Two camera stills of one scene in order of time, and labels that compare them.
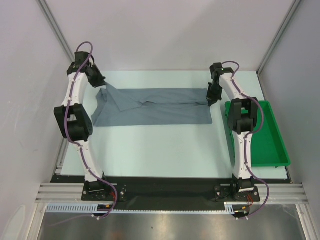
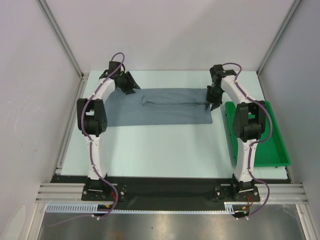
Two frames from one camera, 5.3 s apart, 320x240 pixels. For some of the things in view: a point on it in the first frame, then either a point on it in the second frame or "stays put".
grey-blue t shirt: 151,106 stays put
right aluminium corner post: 296,3 stays put
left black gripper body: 97,79 -> 125,83
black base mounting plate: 171,190 stays put
